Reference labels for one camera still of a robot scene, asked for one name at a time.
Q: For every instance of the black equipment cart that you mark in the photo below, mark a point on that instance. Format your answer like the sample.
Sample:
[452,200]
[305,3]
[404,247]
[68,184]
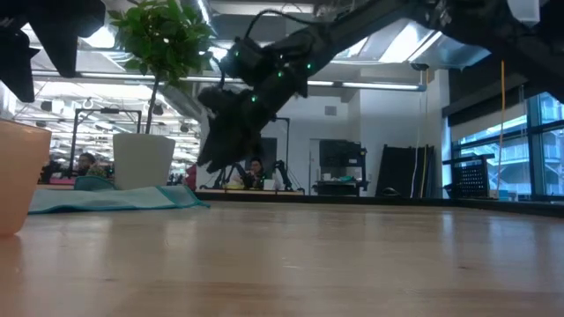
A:
[339,154]

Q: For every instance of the black gantry frame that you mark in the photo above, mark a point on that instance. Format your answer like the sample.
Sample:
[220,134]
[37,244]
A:
[287,145]
[108,110]

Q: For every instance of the black aluminium table frame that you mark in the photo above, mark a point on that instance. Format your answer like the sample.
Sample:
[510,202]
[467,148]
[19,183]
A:
[396,201]

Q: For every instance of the person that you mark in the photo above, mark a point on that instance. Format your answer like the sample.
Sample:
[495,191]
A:
[255,169]
[86,160]

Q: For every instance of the black leaning panels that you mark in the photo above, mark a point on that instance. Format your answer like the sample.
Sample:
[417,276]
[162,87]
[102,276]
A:
[396,171]

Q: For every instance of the large glass window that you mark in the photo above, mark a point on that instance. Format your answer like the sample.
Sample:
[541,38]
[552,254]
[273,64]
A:
[511,154]

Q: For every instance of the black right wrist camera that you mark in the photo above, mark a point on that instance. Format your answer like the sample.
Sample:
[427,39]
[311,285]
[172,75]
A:
[242,59]

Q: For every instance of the green plant in white pot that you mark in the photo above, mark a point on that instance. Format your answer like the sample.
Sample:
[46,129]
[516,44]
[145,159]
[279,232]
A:
[143,160]

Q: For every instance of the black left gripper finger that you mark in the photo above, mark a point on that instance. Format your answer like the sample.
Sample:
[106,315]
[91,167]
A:
[64,53]
[17,66]

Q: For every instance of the grey wall box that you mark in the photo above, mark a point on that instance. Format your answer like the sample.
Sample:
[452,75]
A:
[331,110]

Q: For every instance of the other station black robot arm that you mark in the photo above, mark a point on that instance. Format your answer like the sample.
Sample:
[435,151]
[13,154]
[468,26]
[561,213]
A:
[282,169]
[233,174]

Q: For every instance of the black perforated cabinet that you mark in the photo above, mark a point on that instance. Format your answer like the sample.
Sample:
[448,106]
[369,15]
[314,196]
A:
[471,178]

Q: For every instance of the white ceiling box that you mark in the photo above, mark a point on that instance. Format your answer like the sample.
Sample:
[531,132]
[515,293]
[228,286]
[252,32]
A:
[523,11]

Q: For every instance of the pink chair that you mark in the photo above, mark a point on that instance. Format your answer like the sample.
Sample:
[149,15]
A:
[192,178]

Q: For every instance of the dome security camera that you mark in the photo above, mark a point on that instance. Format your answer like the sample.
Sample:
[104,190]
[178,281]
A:
[420,66]

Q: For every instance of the orange plastic cup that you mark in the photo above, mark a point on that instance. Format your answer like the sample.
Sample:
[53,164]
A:
[22,176]

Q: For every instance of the teal microfiber towel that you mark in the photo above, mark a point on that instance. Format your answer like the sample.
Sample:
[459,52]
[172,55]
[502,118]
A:
[110,198]

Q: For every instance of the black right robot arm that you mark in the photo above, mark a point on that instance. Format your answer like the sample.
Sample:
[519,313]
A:
[440,17]

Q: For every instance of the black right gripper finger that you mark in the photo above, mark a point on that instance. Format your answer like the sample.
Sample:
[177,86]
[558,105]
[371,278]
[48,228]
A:
[229,152]

